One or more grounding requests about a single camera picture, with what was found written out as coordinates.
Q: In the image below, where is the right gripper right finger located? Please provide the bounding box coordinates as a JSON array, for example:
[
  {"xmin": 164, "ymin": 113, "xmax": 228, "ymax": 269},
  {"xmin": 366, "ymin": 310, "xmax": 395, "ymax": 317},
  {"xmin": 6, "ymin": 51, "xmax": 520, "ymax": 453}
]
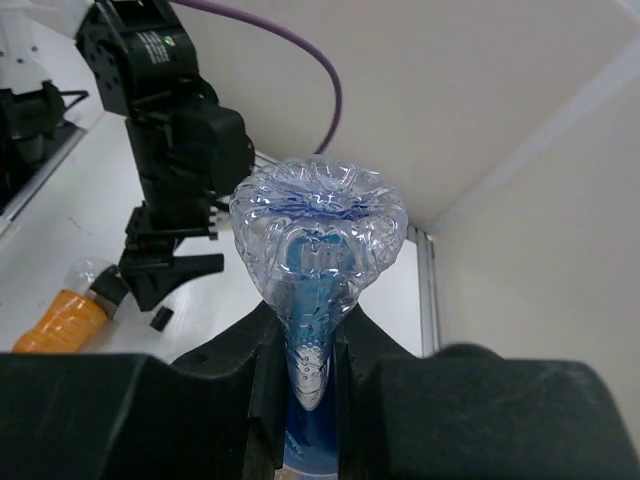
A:
[{"xmin": 334, "ymin": 308, "xmax": 639, "ymax": 479}]

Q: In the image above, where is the blue label blue cap bottle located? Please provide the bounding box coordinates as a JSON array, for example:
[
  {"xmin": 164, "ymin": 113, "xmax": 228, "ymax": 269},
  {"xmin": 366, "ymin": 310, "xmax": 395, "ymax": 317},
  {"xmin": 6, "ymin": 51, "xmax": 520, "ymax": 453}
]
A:
[{"xmin": 230, "ymin": 155, "xmax": 408, "ymax": 479}]

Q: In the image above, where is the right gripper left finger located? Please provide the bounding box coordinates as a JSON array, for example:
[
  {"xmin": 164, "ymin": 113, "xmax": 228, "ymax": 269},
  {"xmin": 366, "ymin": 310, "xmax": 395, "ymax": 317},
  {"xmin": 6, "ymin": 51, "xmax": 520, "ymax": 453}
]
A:
[{"xmin": 1, "ymin": 304, "xmax": 288, "ymax": 479}]

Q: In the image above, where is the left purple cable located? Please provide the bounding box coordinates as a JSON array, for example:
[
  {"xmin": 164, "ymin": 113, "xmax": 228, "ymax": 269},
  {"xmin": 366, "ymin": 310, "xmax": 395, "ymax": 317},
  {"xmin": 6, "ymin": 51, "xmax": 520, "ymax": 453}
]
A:
[{"xmin": 172, "ymin": 0, "xmax": 345, "ymax": 156}]

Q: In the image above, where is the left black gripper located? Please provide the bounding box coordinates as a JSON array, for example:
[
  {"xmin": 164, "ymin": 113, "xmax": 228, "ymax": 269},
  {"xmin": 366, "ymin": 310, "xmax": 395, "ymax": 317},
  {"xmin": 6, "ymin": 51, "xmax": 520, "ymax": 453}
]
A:
[{"xmin": 118, "ymin": 89, "xmax": 255, "ymax": 312}]

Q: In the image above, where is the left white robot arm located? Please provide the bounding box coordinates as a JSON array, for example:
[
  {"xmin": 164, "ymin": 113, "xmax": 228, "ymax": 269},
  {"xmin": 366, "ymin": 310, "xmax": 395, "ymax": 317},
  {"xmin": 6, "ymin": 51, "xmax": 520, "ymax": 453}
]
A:
[{"xmin": 1, "ymin": 1, "xmax": 255, "ymax": 311}]

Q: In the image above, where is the orange juice bottle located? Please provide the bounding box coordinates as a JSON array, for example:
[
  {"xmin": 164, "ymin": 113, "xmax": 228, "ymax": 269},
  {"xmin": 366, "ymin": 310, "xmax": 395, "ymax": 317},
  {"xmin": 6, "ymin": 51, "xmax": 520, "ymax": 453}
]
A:
[{"xmin": 12, "ymin": 258, "xmax": 128, "ymax": 354}]

